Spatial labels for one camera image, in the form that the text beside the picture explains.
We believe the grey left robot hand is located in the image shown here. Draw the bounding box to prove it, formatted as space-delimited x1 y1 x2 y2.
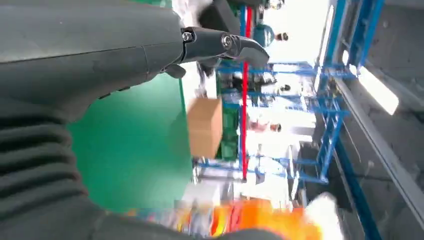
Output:
0 0 287 240

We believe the orange drink bottle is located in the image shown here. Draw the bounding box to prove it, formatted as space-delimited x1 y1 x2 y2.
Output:
125 198 342 240

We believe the green table mat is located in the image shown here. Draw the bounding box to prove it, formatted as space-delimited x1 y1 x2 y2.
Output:
67 0 194 213

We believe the brown cardboard box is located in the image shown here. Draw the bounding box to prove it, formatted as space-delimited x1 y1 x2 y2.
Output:
187 97 223 159

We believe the green crate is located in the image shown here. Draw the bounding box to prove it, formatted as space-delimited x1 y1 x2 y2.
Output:
215 105 240 161

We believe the red pole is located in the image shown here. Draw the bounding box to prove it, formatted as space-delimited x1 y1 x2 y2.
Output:
241 6 253 182

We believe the person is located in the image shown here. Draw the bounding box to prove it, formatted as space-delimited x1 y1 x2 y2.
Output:
253 22 290 48
248 119 283 134

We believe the blue metal rack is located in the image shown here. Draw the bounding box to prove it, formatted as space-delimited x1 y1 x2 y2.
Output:
198 0 385 186

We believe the ceiling light panel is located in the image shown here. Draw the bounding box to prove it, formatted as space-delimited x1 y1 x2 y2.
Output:
357 65 400 116

